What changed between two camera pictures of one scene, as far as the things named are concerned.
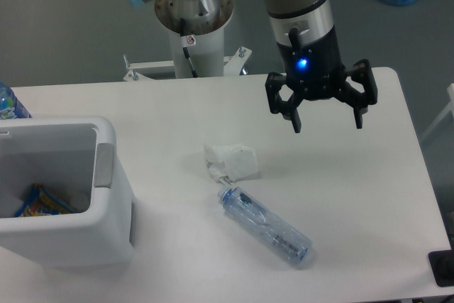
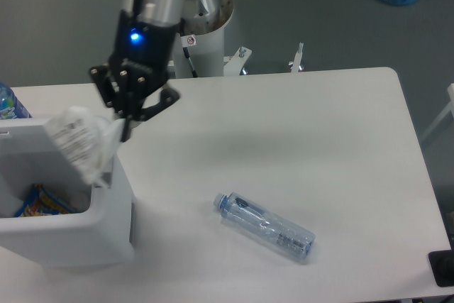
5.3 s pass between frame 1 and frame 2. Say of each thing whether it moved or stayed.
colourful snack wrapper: stayed
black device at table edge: stayed
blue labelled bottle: stayed
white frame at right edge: stayed
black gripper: moved
